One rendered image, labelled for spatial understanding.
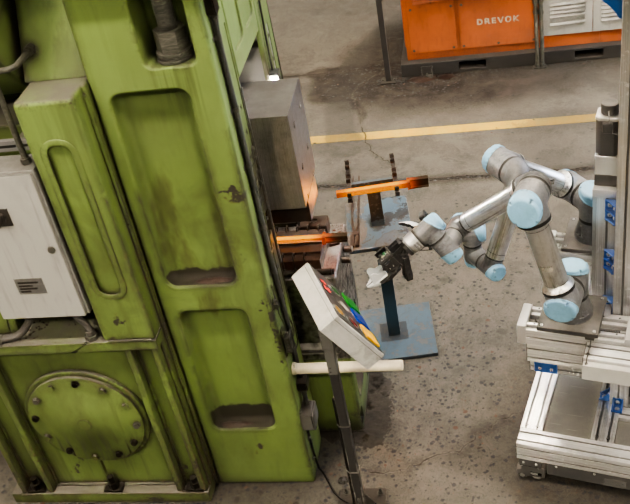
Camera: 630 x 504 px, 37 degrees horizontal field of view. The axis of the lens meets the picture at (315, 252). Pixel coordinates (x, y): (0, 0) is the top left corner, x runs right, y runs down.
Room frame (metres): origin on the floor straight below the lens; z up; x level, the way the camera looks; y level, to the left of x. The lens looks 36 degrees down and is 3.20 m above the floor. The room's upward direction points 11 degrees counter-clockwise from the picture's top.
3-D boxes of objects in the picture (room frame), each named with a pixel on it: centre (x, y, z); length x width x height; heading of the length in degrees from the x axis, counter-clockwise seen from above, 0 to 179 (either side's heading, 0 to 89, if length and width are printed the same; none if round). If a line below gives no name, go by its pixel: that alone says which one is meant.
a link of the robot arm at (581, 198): (3.05, -1.14, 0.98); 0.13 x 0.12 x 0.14; 19
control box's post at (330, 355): (2.57, 0.02, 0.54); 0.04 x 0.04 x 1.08; 76
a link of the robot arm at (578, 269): (2.61, -0.90, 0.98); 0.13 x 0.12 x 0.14; 149
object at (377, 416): (3.11, -0.08, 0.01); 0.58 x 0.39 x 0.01; 166
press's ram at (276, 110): (3.22, 0.16, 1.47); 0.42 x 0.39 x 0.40; 76
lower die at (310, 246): (3.18, 0.17, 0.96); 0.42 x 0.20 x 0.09; 76
